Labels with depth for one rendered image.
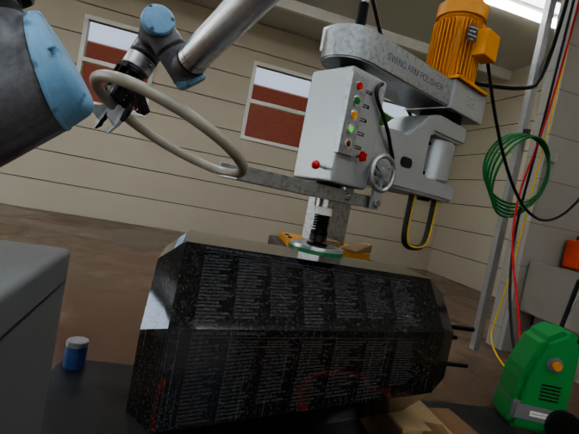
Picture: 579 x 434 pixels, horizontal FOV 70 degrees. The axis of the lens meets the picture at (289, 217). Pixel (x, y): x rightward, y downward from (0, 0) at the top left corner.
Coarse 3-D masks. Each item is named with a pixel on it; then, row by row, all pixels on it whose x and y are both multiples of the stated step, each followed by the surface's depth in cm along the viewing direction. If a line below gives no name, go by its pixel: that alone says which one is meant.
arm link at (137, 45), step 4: (136, 40) 125; (140, 40) 123; (132, 44) 126; (136, 44) 124; (140, 44) 124; (132, 48) 124; (136, 48) 124; (140, 48) 124; (144, 48) 124; (148, 48) 124; (140, 52) 124; (144, 52) 124; (148, 52) 124; (152, 52) 125; (148, 56) 125; (152, 56) 125; (156, 56) 127; (152, 60) 126; (156, 60) 127; (156, 64) 128
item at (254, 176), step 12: (252, 168) 130; (240, 180) 128; (252, 180) 131; (264, 180) 133; (276, 180) 137; (288, 180) 140; (300, 180) 143; (300, 192) 144; (312, 192) 148; (324, 192) 151; (336, 192) 155; (348, 192) 159; (348, 204) 177; (360, 204) 165
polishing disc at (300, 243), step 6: (294, 240) 161; (300, 240) 165; (306, 240) 169; (300, 246) 153; (306, 246) 152; (312, 246) 152; (318, 246) 156; (330, 246) 164; (330, 252) 152; (336, 252) 154; (342, 252) 159
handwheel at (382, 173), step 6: (378, 156) 152; (384, 156) 154; (390, 156) 156; (372, 162) 152; (390, 162) 157; (372, 168) 151; (378, 168) 153; (384, 168) 154; (390, 168) 158; (372, 174) 151; (378, 174) 155; (384, 174) 154; (372, 180) 152; (390, 180) 159; (372, 186) 153; (378, 186) 156; (390, 186) 159; (378, 192) 156
